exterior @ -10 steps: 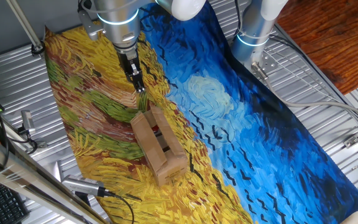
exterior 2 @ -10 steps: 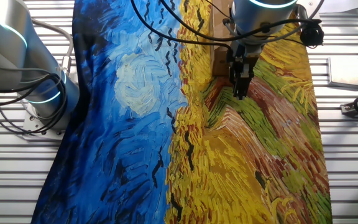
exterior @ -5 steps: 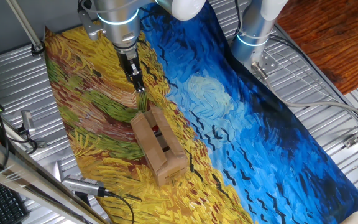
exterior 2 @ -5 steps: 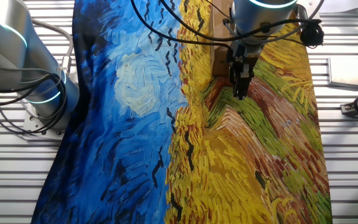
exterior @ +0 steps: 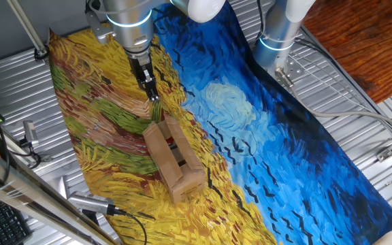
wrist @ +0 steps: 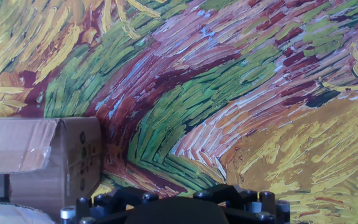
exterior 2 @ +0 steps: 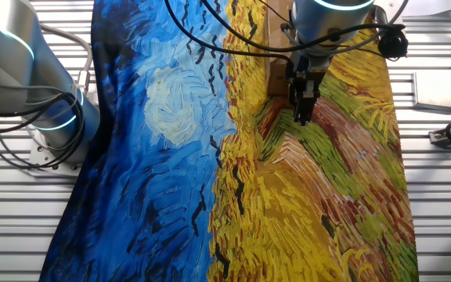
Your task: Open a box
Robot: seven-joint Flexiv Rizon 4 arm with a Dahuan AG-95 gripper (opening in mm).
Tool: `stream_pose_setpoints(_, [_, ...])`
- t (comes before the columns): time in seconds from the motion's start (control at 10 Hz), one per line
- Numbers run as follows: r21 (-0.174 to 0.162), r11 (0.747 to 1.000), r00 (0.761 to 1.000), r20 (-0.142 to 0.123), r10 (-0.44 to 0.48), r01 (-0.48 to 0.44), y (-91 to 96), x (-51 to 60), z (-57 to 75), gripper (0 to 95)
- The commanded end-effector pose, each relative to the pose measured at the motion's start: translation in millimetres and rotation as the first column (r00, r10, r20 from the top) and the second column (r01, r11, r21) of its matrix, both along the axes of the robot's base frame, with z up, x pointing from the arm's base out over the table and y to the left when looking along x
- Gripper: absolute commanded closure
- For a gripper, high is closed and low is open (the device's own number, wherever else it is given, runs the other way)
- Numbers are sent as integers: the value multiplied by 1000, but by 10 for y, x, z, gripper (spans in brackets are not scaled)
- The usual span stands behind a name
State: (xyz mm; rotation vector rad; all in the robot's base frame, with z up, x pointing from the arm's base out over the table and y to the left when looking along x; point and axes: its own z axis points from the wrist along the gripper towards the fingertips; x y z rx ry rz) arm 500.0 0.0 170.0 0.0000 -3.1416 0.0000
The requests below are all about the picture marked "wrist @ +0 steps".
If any Van Gogh print tablecloth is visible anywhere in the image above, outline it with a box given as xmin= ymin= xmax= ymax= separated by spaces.
xmin=0 ymin=0 xmax=358 ymax=224

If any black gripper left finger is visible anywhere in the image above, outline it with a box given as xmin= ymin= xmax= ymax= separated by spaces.
xmin=60 ymin=185 xmax=160 ymax=224

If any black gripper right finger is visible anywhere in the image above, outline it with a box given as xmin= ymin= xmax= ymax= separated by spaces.
xmin=193 ymin=183 xmax=291 ymax=224

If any brown cardboard box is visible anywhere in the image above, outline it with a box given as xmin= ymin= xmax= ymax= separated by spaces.
xmin=0 ymin=116 xmax=103 ymax=224

